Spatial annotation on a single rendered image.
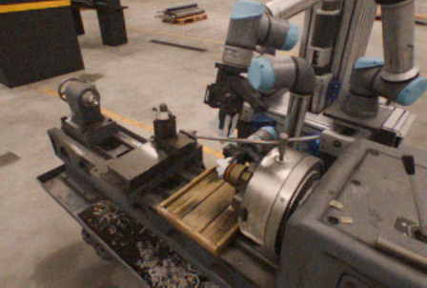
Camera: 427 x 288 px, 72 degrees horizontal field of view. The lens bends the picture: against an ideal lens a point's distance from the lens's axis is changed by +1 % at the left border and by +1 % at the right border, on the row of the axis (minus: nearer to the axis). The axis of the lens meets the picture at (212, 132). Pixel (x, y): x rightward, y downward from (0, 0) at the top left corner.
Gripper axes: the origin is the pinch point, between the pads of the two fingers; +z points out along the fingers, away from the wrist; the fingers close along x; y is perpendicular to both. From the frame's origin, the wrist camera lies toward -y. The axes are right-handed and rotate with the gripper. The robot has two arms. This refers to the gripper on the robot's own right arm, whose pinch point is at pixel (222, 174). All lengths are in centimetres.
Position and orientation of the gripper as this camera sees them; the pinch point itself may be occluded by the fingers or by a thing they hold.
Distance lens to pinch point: 103.2
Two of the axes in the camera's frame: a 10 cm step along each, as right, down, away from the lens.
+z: -6.5, 4.0, -6.5
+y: -7.6, -3.4, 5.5
